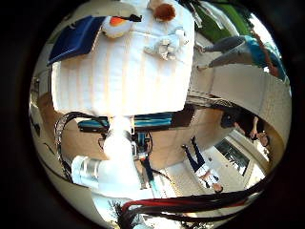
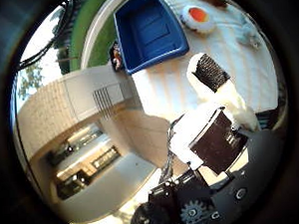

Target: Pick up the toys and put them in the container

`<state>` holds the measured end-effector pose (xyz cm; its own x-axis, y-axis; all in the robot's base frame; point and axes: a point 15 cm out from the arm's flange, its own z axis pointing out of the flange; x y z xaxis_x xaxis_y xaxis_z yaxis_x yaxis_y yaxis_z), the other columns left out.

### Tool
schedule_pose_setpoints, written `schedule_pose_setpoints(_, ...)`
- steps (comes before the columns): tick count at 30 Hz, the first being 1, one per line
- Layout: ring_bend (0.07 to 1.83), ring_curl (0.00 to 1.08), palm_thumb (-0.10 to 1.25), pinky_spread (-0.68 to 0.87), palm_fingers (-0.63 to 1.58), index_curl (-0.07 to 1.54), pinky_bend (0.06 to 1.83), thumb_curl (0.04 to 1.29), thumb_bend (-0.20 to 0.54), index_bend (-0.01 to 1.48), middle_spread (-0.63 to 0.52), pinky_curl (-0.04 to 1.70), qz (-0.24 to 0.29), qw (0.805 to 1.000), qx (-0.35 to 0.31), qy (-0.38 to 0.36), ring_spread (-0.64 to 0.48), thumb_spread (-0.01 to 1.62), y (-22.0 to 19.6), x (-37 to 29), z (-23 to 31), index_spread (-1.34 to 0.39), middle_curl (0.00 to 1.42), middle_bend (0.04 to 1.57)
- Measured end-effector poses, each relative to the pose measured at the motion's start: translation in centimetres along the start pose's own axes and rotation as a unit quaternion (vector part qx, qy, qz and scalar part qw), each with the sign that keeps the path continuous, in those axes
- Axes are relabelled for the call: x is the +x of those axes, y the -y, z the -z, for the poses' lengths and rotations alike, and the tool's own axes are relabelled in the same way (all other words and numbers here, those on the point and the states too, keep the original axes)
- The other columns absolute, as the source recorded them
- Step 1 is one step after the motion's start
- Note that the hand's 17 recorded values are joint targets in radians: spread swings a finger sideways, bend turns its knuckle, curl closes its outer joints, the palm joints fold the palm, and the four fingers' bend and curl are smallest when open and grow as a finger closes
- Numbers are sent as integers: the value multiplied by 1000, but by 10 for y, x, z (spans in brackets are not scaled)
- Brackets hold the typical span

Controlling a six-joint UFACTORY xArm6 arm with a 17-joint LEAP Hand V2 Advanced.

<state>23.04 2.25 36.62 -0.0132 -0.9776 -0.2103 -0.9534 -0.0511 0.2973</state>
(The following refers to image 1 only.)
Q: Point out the person in dark clothes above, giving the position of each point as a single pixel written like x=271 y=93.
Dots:
x=244 y=122

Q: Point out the white grey plush toy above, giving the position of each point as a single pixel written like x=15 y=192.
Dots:
x=166 y=47

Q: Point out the orange brown plush toy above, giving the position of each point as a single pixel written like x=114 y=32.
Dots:
x=163 y=12

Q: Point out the white striped tablecloth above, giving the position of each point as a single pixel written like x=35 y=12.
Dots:
x=127 y=79

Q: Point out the teal table frame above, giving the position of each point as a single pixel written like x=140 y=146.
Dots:
x=152 y=120

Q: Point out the person in teal shirt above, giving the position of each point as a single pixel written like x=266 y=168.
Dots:
x=241 y=51

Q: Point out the dark window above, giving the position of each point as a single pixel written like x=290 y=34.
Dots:
x=232 y=155

